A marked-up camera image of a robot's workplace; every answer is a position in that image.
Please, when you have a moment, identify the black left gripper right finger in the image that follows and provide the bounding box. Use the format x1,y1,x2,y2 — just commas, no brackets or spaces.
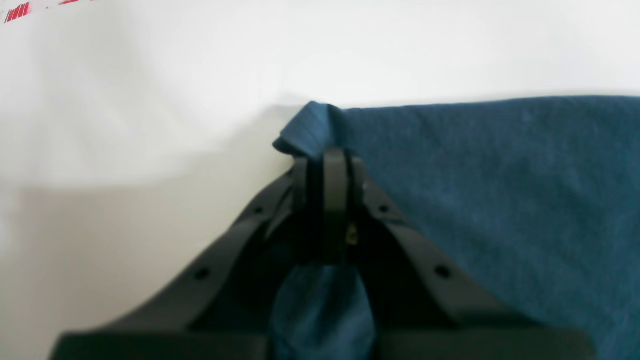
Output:
322,148,597,360

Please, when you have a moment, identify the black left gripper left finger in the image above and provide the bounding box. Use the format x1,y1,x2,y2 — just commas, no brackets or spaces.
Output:
50,157,309,360

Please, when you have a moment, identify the dark teal T-shirt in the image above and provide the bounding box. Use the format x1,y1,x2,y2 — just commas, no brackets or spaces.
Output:
274,96,640,360

